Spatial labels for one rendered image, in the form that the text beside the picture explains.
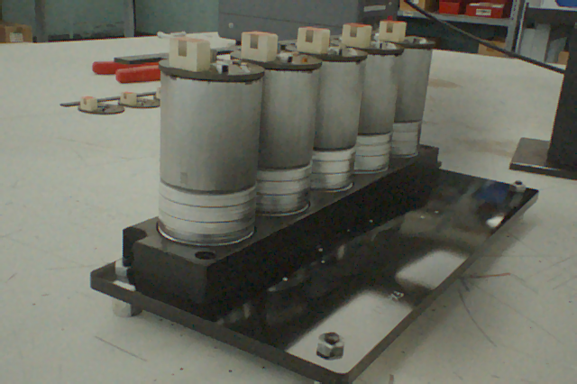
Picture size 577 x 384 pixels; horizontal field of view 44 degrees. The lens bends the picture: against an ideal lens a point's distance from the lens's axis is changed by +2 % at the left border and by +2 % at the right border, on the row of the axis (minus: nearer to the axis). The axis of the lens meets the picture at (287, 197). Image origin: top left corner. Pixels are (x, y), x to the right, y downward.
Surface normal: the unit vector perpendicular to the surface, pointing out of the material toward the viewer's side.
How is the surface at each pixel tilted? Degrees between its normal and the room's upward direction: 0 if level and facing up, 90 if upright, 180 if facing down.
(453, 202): 0
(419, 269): 0
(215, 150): 90
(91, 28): 90
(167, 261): 90
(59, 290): 0
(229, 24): 90
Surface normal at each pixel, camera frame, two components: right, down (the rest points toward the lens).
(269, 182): 0.00, 0.33
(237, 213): 0.64, 0.29
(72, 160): 0.07, -0.94
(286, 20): -0.46, 0.25
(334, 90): 0.26, 0.33
